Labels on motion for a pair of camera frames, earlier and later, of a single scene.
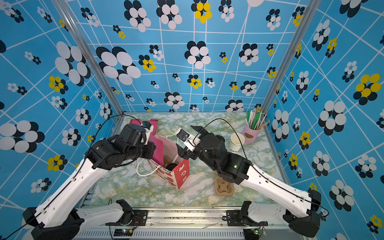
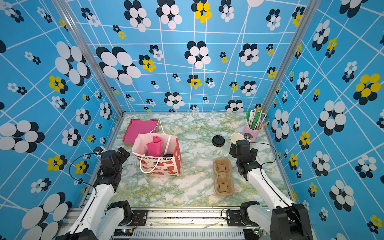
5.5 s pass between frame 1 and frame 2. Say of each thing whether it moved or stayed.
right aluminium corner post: stayed
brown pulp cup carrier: stayed
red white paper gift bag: moved
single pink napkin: moved
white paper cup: stayed
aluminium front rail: stayed
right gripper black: moved
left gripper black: moved
